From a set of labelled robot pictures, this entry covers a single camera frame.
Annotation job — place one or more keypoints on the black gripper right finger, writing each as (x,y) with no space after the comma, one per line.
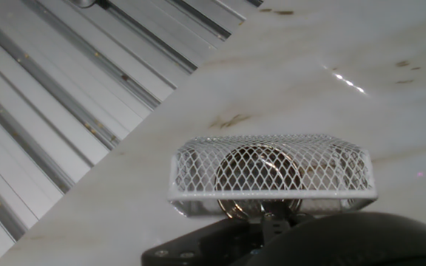
(287,219)

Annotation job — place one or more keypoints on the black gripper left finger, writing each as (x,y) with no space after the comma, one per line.
(205,240)

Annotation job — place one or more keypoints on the small round metal plate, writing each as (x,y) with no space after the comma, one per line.
(259,173)

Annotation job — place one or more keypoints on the marble pattern sheet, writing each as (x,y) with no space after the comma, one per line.
(272,92)

